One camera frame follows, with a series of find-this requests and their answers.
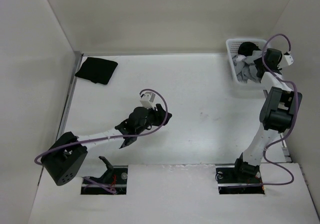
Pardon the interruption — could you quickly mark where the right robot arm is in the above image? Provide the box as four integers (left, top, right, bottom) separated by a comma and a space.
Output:
231, 48, 303, 183

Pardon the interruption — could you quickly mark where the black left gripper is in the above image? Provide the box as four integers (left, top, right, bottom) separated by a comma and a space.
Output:
136, 103, 171, 135

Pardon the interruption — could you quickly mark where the folded black tank top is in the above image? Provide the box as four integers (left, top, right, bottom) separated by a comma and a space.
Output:
75, 57, 118, 85

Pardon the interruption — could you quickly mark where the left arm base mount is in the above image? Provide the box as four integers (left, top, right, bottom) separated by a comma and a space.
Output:
80, 156, 129, 195

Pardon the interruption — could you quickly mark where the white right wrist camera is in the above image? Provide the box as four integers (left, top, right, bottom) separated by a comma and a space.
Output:
278, 51, 294, 69

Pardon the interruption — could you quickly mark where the grey tank top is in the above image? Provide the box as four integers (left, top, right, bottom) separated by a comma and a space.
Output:
232, 55, 260, 83

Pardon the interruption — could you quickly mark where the black tank top in basket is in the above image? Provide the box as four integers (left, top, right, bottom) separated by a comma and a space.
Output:
237, 41, 262, 57

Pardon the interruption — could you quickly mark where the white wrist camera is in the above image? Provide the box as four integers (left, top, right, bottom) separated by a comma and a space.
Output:
140, 91, 156, 109
278, 51, 294, 69

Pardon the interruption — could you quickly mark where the white plastic laundry basket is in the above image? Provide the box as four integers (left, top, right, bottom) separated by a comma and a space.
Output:
225, 37, 267, 91

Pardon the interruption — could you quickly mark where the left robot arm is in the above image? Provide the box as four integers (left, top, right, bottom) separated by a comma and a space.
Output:
34, 103, 173, 186

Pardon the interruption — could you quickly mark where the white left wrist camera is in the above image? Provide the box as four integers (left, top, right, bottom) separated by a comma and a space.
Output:
140, 91, 156, 109

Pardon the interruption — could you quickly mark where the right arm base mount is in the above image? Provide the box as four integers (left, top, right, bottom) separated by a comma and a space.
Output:
215, 165, 265, 195

